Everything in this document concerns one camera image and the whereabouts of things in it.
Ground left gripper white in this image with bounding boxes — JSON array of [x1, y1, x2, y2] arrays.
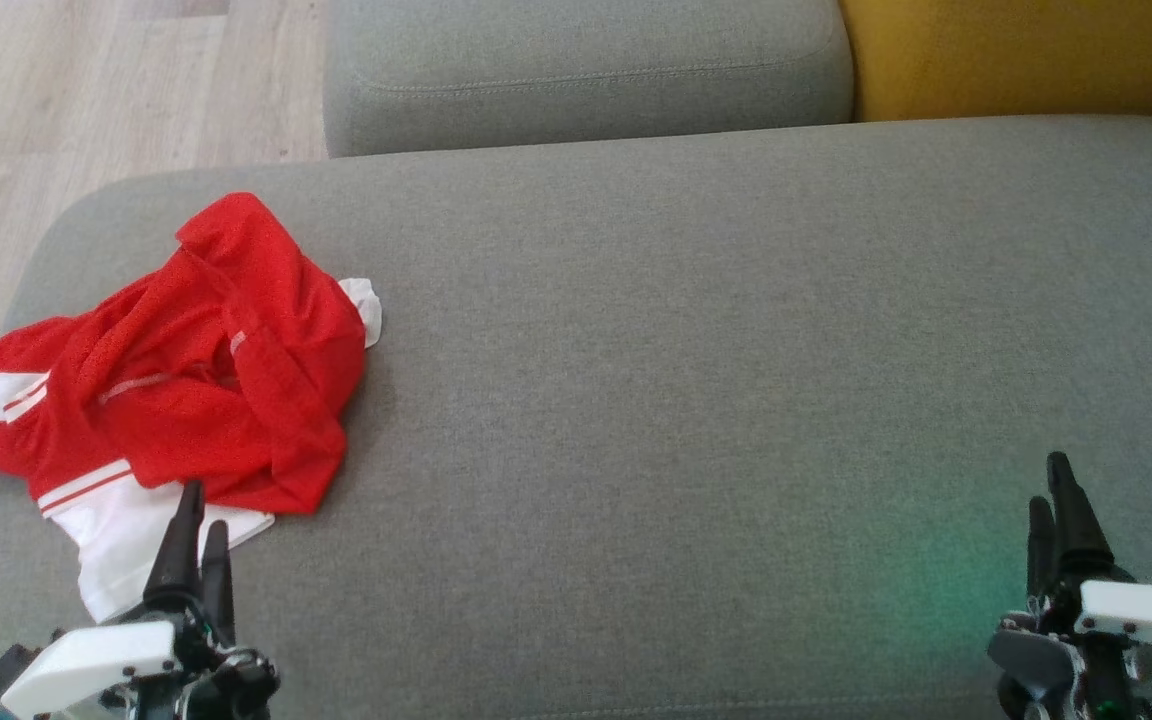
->
[[0, 480, 282, 720]]

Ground yellow sofa cushion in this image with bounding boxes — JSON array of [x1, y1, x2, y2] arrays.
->
[[839, 0, 1152, 123]]

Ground grey sofa back cushion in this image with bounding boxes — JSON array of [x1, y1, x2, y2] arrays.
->
[[323, 0, 855, 159]]

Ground red shorts with white stripe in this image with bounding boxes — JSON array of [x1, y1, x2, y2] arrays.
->
[[66, 192, 382, 516]]

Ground grey sofa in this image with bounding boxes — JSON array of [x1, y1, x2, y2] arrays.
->
[[0, 113, 1152, 720]]

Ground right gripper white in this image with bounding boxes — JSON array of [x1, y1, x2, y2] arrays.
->
[[986, 453, 1152, 720]]

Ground red white numbered jersey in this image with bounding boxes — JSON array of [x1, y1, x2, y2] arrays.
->
[[0, 315, 277, 623]]

